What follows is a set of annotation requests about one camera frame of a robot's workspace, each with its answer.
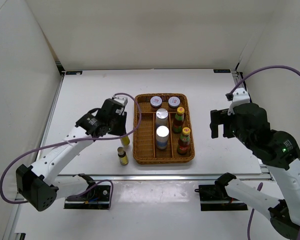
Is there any brown wicker divided basket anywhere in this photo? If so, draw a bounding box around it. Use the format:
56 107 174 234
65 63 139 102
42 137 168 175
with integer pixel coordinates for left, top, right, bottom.
133 93 195 165

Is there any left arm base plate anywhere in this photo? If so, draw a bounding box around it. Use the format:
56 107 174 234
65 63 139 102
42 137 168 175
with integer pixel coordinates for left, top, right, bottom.
63 180 114 210

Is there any red sauce bottle yellow cap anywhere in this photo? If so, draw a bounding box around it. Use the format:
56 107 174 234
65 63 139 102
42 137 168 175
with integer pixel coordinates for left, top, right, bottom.
176 127 191 155

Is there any silver cap shaker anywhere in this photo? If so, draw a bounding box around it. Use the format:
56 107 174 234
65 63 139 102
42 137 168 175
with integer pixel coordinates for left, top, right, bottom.
155 108 169 129
155 125 170 150

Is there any small amber bottle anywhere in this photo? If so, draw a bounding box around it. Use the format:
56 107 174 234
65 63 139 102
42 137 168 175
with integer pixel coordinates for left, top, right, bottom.
120 136 130 147
117 147 129 165

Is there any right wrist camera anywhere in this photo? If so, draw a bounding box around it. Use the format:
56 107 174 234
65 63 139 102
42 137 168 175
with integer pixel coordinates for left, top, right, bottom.
226 87 250 116

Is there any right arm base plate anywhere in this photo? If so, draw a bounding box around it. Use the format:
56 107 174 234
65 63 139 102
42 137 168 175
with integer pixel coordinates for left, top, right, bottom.
194 184 248 212

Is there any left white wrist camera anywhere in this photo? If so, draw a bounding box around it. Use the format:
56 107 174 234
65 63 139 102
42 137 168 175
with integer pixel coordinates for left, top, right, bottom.
112 95 128 115

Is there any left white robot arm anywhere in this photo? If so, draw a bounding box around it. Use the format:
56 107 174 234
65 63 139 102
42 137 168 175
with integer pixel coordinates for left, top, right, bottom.
16 96 128 212

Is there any white lid jar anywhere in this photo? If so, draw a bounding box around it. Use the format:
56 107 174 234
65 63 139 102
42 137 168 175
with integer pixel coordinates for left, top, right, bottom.
168 96 181 112
150 95 163 112

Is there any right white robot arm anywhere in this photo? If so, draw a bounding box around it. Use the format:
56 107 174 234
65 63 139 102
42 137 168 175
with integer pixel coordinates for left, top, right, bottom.
210 103 300 240

